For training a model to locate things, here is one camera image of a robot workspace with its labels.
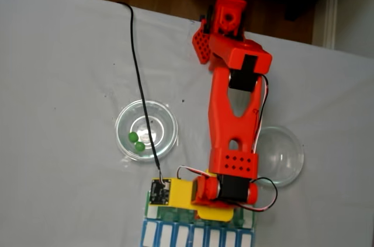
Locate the white gripper servo wire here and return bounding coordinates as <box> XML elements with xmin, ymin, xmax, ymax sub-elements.
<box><xmin>176</xmin><ymin>165</ymin><xmax>212</xmax><ymax>181</ymax></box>

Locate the black camera cable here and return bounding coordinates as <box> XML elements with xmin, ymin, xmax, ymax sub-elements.
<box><xmin>116</xmin><ymin>1</ymin><xmax>165</xmax><ymax>186</ymax></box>

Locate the camera board on yellow mount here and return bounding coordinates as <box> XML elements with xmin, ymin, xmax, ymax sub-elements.
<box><xmin>150</xmin><ymin>177</ymin><xmax>196</xmax><ymax>210</ymax></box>

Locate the white door trim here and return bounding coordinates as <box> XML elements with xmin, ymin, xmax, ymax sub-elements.
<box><xmin>321</xmin><ymin>0</ymin><xmax>340</xmax><ymax>51</ymax></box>

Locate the weekly pill organizer box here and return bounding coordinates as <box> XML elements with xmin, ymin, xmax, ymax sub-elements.
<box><xmin>141</xmin><ymin>190</ymin><xmax>257</xmax><ymax>247</ymax></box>

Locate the clear glass bowl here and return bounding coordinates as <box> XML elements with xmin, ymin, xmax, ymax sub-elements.
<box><xmin>256</xmin><ymin>126</ymin><xmax>304</xmax><ymax>188</ymax></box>
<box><xmin>115</xmin><ymin>99</ymin><xmax>178</xmax><ymax>162</ymax></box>

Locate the white table cloth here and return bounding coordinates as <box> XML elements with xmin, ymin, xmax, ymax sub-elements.
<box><xmin>0</xmin><ymin>0</ymin><xmax>374</xmax><ymax>247</ymax></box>

